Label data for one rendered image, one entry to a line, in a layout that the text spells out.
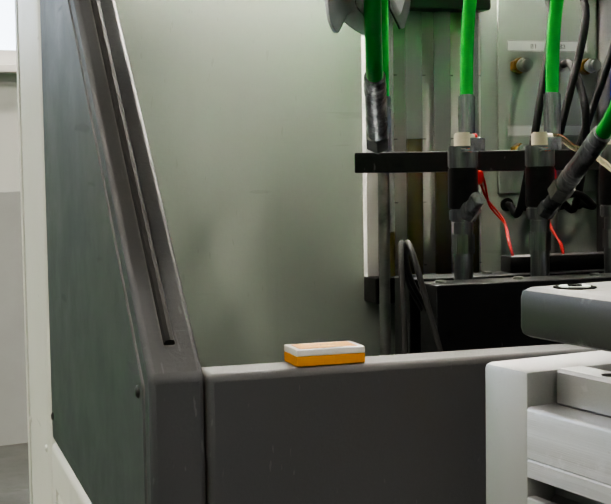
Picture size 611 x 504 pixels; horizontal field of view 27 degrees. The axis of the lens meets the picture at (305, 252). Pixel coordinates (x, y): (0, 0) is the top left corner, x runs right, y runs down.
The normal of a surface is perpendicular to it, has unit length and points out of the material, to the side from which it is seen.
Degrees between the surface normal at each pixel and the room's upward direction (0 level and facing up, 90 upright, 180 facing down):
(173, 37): 90
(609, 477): 90
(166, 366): 43
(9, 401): 90
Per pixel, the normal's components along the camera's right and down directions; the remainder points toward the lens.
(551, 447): -0.89, 0.04
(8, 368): 0.46, 0.05
